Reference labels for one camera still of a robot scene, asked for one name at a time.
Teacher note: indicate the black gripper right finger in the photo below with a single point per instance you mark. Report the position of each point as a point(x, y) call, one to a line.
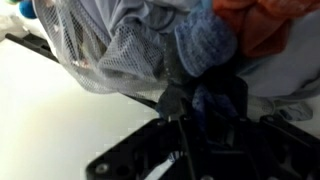
point(276, 146)

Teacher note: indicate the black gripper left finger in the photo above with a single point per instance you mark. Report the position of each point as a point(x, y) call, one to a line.
point(140, 150)

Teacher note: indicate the grey mesh bag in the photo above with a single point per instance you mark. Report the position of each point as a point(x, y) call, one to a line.
point(133, 56)

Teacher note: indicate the orange and blue sock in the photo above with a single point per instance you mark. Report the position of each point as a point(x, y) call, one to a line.
point(206, 40)

